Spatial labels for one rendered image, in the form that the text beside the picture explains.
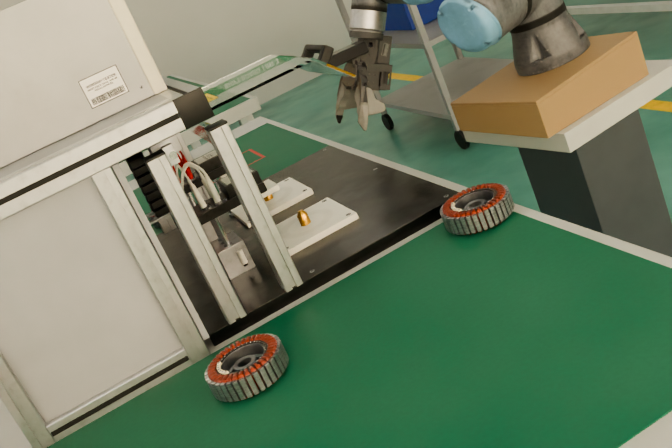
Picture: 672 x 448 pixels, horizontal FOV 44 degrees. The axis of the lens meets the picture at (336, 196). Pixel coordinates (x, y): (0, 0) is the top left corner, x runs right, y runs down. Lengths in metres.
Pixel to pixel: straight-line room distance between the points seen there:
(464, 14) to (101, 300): 0.79
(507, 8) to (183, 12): 5.40
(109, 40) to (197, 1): 5.54
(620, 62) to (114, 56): 0.92
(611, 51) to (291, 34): 5.53
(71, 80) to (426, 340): 0.65
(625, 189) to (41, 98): 1.12
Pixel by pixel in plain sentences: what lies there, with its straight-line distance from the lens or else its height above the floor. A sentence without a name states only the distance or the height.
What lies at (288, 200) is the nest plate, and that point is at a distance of 1.66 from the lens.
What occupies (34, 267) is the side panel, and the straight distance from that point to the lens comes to 1.22.
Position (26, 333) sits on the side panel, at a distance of 1.24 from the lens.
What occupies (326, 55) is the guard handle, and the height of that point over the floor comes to 1.05.
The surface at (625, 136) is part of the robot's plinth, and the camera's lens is 1.75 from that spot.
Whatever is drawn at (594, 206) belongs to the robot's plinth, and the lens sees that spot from 1.71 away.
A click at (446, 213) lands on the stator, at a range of 1.28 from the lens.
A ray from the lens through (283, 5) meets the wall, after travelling 7.01.
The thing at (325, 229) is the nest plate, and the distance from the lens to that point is 1.43.
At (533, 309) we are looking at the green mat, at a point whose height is 0.75.
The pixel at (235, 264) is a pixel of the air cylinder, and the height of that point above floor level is 0.79.
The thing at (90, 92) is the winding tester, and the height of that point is 1.16.
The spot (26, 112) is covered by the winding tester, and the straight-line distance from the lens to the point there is 1.30.
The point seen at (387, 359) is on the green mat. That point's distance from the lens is 1.05.
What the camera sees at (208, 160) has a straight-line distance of 1.64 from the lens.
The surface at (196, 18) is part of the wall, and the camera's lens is 6.83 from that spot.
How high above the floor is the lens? 1.28
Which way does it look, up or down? 18 degrees down
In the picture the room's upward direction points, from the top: 24 degrees counter-clockwise
